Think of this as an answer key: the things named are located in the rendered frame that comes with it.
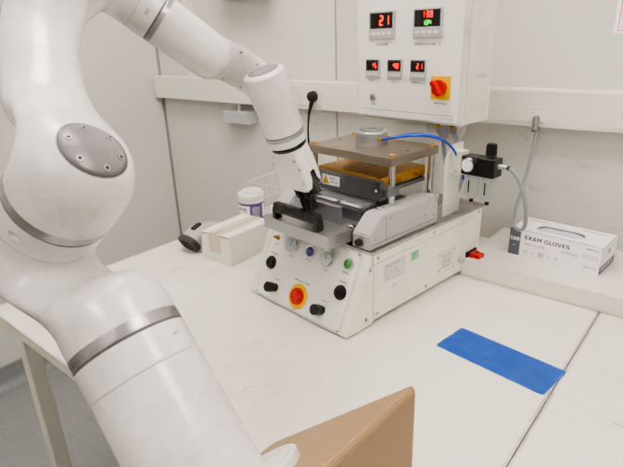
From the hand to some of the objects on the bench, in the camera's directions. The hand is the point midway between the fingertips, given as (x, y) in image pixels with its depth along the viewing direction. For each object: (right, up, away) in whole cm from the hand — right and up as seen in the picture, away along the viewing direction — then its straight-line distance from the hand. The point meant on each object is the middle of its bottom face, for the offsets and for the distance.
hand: (309, 203), depth 118 cm
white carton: (+66, -13, +20) cm, 70 cm away
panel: (-4, -25, +5) cm, 26 cm away
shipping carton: (-22, -13, +42) cm, 49 cm away
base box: (+17, -19, +21) cm, 33 cm away
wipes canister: (-19, -6, +58) cm, 62 cm away
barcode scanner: (-32, -10, +49) cm, 60 cm away
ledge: (+82, -22, +7) cm, 86 cm away
